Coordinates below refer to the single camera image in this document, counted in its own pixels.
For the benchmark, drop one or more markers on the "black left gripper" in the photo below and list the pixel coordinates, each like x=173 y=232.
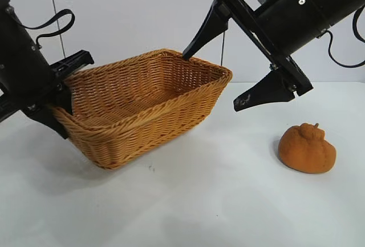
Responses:
x=25 y=67

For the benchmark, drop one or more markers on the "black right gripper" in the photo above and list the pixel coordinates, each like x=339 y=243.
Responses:
x=293 y=24

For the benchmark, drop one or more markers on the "brown woven wicker basket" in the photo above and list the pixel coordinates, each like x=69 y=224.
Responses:
x=148 y=115

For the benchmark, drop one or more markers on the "bumpy orange with knob top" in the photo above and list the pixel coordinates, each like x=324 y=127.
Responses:
x=306 y=153

